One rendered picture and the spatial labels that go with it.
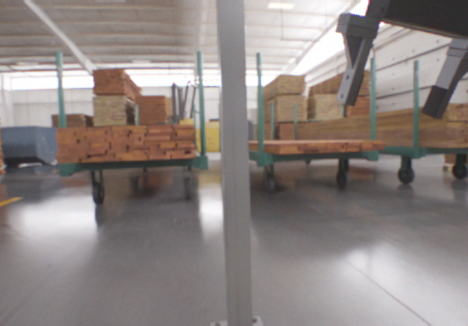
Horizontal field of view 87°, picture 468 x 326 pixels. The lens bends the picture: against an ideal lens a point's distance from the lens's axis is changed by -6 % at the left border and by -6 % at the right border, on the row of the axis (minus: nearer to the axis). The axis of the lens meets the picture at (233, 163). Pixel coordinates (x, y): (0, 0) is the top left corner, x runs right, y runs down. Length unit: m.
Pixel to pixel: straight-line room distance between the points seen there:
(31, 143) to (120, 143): 5.17
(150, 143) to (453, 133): 2.63
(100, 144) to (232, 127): 1.52
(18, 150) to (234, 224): 6.76
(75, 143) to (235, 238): 1.63
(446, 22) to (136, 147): 1.82
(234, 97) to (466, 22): 0.43
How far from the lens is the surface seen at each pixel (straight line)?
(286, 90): 10.30
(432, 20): 0.39
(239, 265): 0.70
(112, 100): 9.98
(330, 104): 10.97
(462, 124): 3.15
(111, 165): 2.27
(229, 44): 0.66
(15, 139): 7.25
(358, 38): 0.36
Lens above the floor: 0.54
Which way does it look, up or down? 5 degrees down
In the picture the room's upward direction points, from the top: 2 degrees counter-clockwise
